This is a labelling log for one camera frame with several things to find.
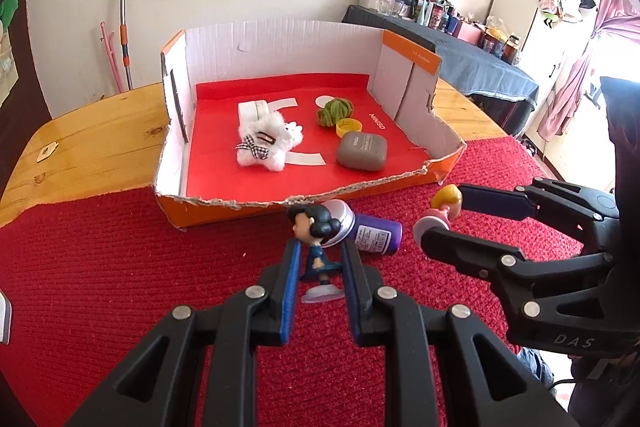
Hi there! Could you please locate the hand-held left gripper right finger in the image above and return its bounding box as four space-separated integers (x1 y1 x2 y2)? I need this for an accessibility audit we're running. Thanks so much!
341 242 571 427

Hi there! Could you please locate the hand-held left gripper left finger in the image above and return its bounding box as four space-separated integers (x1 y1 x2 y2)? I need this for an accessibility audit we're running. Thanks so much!
65 237 304 427

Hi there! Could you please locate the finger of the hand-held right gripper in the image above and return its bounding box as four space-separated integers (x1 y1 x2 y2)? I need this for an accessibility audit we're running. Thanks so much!
459 177 621 249
420 227 616 323

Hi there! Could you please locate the blonde pink figurine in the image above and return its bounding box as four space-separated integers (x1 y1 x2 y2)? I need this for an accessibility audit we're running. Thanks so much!
413 183 463 240

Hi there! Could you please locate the purple bottle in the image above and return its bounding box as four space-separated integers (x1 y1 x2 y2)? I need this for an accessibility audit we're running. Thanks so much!
320 199 403 256

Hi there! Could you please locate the dark-haired blue figurine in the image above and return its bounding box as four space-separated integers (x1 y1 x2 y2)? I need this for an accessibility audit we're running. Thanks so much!
289 206 346 304

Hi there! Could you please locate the grey rounded case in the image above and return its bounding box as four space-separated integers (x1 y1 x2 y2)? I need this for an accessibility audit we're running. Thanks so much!
336 132 388 171

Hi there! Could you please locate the white plush toy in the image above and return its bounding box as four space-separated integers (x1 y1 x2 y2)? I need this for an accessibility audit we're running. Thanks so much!
235 111 304 172

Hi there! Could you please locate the orange cardboard box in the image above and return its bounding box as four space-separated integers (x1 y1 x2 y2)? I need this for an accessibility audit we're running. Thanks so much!
152 19 468 230

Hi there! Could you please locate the person's right hand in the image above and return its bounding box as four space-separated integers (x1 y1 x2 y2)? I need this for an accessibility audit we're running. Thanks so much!
572 352 640 383

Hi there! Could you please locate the dark cloth side table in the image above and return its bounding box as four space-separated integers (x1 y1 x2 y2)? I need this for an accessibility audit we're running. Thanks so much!
341 4 541 135

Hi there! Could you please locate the red woven mat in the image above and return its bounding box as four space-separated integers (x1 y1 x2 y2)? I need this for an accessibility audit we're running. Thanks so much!
0 134 586 427

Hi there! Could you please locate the green knitted ball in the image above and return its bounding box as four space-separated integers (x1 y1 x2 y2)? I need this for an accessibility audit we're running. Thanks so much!
316 99 355 128

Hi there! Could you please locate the white wardrobe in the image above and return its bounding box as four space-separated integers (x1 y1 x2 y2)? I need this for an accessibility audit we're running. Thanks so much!
487 0 598 138

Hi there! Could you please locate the clutter of bottles and jars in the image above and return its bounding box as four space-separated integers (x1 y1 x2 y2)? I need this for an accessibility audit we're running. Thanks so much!
360 0 523 65

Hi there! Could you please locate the pink curtain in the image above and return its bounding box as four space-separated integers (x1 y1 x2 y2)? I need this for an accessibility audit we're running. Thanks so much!
537 0 640 142

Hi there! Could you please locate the small white device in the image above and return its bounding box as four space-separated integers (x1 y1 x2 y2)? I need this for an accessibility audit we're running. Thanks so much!
0 289 13 345

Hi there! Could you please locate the pink plastic hanger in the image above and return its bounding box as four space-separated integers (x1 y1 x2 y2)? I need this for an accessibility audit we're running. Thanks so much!
100 22 126 94

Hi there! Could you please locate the dark brown door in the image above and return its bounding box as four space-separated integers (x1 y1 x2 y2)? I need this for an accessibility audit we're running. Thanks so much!
0 0 53 202

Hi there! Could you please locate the mop pole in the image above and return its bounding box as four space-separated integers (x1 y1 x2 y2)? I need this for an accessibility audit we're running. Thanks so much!
118 0 135 90

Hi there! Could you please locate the beige hanging pouch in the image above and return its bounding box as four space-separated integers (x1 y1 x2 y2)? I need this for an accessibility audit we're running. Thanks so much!
0 27 16 102

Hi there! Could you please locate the green plush item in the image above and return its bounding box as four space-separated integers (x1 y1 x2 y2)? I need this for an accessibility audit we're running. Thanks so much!
0 0 21 32

